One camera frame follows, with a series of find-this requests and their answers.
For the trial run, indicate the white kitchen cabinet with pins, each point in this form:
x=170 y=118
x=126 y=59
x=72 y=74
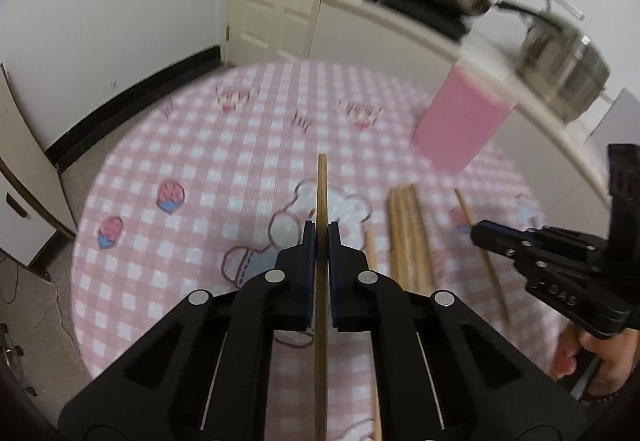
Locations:
x=380 y=41

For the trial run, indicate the beige wooden board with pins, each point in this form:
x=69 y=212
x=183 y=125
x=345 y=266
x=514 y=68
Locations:
x=25 y=146

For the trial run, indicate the long wooden chopstick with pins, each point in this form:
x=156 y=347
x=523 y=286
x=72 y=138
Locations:
x=464 y=207
x=322 y=191

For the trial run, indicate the steel steamer pot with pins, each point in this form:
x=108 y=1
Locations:
x=560 y=61

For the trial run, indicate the person's right hand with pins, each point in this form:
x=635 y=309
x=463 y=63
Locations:
x=612 y=366

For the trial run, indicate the black induction cooktop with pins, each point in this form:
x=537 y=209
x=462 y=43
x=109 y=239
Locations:
x=425 y=18

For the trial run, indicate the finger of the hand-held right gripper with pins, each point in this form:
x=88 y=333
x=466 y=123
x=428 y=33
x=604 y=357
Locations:
x=500 y=238

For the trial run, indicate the pink checked tablecloth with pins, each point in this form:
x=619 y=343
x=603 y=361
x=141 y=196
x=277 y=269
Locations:
x=200 y=146

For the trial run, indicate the metal wheeled stand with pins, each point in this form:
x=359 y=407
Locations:
x=7 y=351

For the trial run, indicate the pink cylindrical cup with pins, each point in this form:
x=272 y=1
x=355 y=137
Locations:
x=460 y=121

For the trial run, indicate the bunch of wooden chopsticks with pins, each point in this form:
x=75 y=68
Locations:
x=404 y=241

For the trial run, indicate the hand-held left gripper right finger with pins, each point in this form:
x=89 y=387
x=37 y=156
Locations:
x=334 y=281

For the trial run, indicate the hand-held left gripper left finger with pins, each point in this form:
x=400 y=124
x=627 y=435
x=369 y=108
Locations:
x=309 y=271

